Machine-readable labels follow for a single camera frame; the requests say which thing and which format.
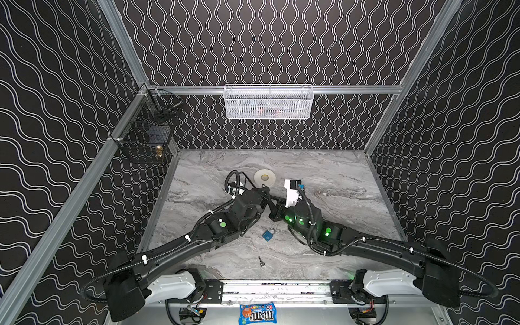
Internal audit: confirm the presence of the large blue padlock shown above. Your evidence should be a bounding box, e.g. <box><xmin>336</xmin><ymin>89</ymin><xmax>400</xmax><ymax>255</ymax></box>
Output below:
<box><xmin>261</xmin><ymin>227</ymin><xmax>276</xmax><ymax>242</ymax></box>

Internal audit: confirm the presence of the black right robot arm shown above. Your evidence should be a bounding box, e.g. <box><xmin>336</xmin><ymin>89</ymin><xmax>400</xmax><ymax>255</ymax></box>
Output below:
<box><xmin>269</xmin><ymin>180</ymin><xmax>499</xmax><ymax>307</ymax></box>

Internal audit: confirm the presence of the brass padlock in basket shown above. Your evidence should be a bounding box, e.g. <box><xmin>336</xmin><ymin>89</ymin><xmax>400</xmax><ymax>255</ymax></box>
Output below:
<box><xmin>155</xmin><ymin>146</ymin><xmax>164</xmax><ymax>158</ymax></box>

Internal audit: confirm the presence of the black wire basket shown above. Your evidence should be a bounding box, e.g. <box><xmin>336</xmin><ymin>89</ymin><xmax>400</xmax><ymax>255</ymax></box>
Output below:
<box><xmin>116</xmin><ymin>89</ymin><xmax>184</xmax><ymax>165</ymax></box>

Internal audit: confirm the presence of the white tape roll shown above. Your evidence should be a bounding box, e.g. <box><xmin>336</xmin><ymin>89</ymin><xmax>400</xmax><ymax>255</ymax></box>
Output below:
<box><xmin>253</xmin><ymin>169</ymin><xmax>276</xmax><ymax>187</ymax></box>

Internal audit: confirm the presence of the candy bag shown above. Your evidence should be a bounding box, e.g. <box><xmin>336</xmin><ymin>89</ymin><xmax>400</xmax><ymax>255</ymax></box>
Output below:
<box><xmin>238</xmin><ymin>302</ymin><xmax>278</xmax><ymax>325</ymax></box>

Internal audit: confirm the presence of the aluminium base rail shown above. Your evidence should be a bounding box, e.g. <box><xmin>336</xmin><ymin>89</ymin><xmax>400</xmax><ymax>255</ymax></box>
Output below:
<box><xmin>201</xmin><ymin>272</ymin><xmax>437</xmax><ymax>307</ymax></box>

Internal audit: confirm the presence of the white wire basket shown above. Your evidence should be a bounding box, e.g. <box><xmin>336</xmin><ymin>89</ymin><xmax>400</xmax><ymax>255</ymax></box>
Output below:
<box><xmin>223</xmin><ymin>84</ymin><xmax>314</xmax><ymax>120</ymax></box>

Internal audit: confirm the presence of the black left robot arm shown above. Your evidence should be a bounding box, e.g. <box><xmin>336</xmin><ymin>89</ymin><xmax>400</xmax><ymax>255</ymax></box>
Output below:
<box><xmin>80</xmin><ymin>184</ymin><xmax>271</xmax><ymax>322</ymax></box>

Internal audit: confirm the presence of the black hex key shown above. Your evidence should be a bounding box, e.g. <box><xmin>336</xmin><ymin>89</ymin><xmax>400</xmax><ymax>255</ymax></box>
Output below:
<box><xmin>239</xmin><ymin>171</ymin><xmax>257</xmax><ymax>190</ymax></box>

